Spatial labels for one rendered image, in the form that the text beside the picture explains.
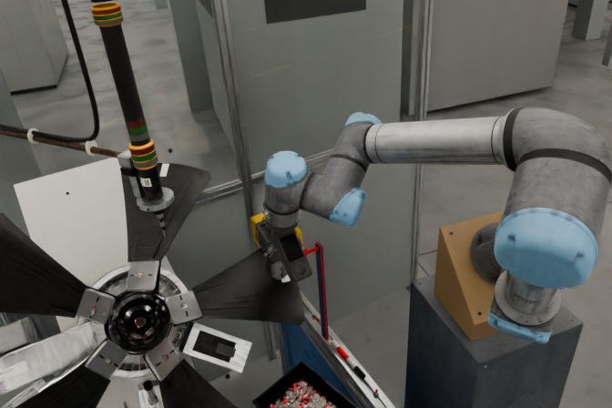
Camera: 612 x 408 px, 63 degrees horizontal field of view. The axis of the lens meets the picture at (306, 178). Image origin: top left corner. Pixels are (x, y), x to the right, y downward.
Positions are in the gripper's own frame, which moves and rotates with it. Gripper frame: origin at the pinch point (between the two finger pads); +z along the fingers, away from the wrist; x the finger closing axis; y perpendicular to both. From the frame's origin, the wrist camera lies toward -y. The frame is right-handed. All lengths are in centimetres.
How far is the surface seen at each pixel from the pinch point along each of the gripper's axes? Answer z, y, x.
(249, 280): 1.0, 3.3, 6.7
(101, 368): 4.1, -1.2, 41.4
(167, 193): -26.0, 11.9, 20.2
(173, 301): 1.7, 5.7, 23.9
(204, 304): 0.1, 1.2, 18.3
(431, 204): 150, 93, -172
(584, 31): 189, 267, -578
